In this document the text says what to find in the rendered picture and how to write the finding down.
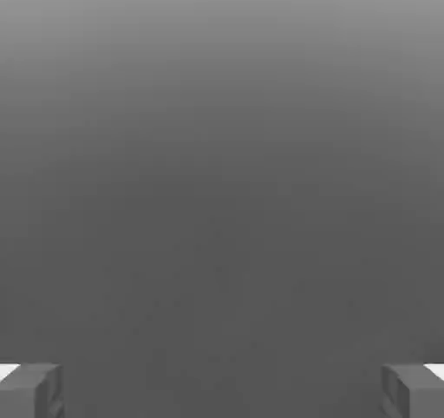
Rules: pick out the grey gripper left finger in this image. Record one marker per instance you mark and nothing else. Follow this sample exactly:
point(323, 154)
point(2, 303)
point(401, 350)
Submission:
point(27, 390)

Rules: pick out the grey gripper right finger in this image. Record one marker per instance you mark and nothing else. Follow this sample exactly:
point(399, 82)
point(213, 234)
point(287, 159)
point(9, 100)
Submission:
point(416, 390)

